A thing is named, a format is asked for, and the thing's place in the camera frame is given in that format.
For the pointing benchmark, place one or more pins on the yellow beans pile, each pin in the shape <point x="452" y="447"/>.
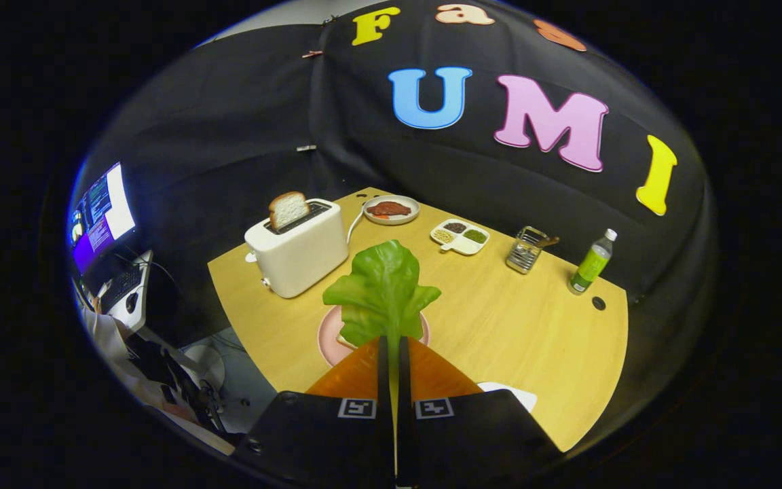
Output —
<point x="442" y="236"/>

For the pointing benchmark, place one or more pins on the green lettuce leaf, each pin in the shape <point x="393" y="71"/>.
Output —
<point x="381" y="292"/>

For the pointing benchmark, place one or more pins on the black keyboard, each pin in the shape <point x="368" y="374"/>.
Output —
<point x="119" y="285"/>

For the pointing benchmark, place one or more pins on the black computer mouse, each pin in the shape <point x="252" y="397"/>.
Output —
<point x="132" y="303"/>

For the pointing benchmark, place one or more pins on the green beans pile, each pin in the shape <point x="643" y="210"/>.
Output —
<point x="475" y="236"/>

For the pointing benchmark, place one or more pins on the white toaster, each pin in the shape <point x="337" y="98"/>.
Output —
<point x="296" y="261"/>

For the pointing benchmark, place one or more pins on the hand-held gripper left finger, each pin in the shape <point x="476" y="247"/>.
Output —
<point x="383" y="380"/>

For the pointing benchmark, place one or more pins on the pink cloth clip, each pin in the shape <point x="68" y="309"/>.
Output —
<point x="311" y="53"/>

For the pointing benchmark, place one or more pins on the computer monitor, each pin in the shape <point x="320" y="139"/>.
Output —
<point x="102" y="210"/>

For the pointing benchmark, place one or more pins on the green label plastic bottle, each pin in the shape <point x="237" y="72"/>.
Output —
<point x="591" y="265"/>

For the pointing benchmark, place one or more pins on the white leaf-shaped plate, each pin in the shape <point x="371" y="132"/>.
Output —
<point x="516" y="397"/>

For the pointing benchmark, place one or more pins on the dark beans pile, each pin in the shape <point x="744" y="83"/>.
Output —
<point x="455" y="227"/>

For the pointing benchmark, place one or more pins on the red meat slice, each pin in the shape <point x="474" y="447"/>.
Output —
<point x="388" y="209"/>

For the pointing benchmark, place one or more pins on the white divided dish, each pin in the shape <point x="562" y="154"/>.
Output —
<point x="462" y="246"/>

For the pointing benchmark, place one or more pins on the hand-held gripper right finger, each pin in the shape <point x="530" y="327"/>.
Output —
<point x="404" y="380"/>

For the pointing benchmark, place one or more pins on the grey round plate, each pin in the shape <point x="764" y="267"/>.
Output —
<point x="391" y="221"/>

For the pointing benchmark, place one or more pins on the pink round plate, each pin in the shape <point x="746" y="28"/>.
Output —
<point x="328" y="339"/>

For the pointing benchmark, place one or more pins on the black table grommet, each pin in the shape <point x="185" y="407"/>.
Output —
<point x="599" y="303"/>

